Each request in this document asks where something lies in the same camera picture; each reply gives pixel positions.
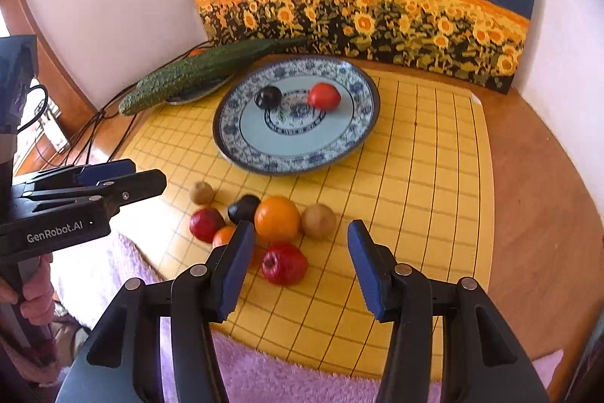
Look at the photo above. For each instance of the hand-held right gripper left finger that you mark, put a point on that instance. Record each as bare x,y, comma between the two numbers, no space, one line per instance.
236,275

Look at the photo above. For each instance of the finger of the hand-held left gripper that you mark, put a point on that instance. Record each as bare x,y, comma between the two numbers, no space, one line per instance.
106,169
137,186

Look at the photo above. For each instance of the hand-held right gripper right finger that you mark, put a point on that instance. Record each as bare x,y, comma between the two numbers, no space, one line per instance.
365,271

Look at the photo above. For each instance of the red apple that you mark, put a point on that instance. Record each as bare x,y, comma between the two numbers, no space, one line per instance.
206,224
284,263
324,96

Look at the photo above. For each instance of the small brown kiwi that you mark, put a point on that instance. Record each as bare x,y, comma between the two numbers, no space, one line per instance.
203,193

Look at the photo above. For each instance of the dark purple plum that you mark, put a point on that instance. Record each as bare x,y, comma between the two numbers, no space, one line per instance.
268,97
243,208

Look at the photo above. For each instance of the large orange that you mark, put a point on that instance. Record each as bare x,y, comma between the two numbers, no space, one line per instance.
277,219

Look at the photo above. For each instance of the large blue patterned plate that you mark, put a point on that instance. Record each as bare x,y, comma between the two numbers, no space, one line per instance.
302,143

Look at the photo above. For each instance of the person's left hand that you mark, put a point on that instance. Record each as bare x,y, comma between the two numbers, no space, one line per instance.
35,292

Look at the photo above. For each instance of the long green cucumber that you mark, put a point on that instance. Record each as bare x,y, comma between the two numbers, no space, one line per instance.
141,100
212,60

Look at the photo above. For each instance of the yellow grid mat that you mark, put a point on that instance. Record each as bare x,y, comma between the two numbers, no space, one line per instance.
424,195

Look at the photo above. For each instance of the small blue patterned plate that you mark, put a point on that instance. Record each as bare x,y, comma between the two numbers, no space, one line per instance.
203,92

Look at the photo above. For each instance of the small orange fruit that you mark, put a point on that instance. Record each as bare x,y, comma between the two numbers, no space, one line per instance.
196,52

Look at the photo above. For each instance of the red apple top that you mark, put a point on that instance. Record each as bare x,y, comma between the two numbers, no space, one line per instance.
324,96

